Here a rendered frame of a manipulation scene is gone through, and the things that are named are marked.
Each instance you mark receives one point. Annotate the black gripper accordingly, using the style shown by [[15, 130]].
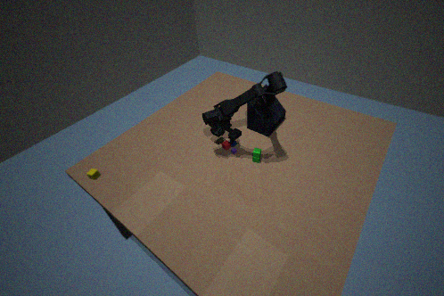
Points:
[[233, 133]]

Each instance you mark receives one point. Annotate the red block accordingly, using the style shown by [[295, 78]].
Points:
[[226, 145]]

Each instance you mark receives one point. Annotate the small yellow block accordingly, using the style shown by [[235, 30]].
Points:
[[93, 174]]

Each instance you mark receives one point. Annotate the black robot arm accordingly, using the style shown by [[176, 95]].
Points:
[[257, 94]]

